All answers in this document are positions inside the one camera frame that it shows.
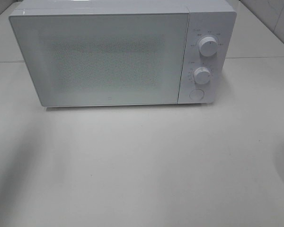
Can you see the round white door button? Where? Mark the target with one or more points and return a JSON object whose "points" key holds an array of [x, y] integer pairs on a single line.
{"points": [[196, 95]]}

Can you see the white control knob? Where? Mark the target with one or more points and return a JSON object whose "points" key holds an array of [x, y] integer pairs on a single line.
{"points": [[208, 46], [202, 75]]}

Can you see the white microwave door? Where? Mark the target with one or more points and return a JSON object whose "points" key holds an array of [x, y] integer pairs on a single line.
{"points": [[85, 60]]}

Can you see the white microwave oven body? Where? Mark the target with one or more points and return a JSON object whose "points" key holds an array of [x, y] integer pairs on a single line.
{"points": [[205, 17]]}

